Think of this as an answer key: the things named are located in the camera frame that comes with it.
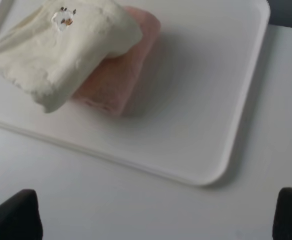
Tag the white plastic tray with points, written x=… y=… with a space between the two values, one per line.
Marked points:
x=183 y=118

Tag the cream white towel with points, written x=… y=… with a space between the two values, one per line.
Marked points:
x=52 y=52

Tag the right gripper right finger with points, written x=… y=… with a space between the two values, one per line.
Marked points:
x=282 y=223

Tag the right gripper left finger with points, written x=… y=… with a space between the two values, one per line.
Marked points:
x=20 y=217

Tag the pink towel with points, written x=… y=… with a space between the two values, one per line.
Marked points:
x=111 y=85

